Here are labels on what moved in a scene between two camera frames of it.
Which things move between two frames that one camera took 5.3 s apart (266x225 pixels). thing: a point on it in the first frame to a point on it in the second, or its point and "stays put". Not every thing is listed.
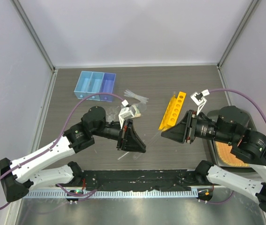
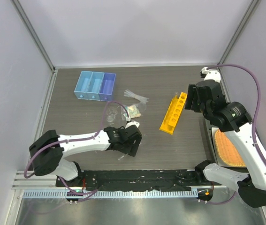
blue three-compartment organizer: (90, 83) stays put
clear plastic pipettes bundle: (128, 93) stays put
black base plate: (159, 180) stays put
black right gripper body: (193, 126) to (193, 93)
